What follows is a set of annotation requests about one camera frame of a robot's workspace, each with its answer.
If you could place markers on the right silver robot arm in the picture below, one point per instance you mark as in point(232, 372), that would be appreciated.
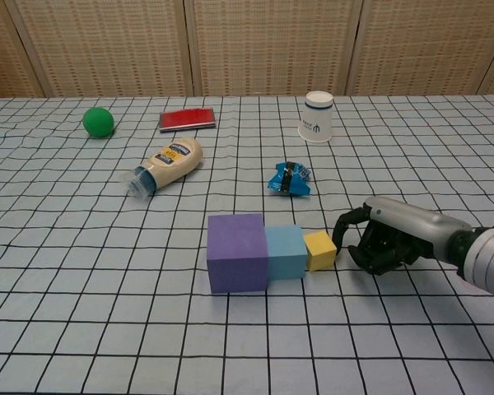
point(490, 259)

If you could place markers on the upturned white paper cup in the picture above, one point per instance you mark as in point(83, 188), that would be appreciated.
point(316, 119)

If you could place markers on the green ball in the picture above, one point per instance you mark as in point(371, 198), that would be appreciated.
point(98, 122)

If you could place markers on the woven bamboo folding screen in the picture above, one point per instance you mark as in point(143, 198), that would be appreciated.
point(271, 45)

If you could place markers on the small yellow foam cube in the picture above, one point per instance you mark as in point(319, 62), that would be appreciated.
point(320, 252)

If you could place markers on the large purple foam cube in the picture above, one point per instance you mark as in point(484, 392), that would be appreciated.
point(236, 259)

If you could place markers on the light blue checkered tablecloth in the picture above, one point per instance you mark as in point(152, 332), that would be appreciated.
point(107, 288)

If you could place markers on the mayonnaise squeeze bottle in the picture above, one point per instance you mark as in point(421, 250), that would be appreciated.
point(173, 162)

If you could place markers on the flat red tin box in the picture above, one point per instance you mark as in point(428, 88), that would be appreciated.
point(187, 118)

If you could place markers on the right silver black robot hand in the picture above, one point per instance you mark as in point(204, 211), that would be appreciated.
point(411, 224)

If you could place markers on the crumpled blue snack wrapper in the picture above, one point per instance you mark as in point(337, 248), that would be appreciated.
point(290, 179)

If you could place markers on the medium light blue foam cube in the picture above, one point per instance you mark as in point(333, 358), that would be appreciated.
point(286, 255)

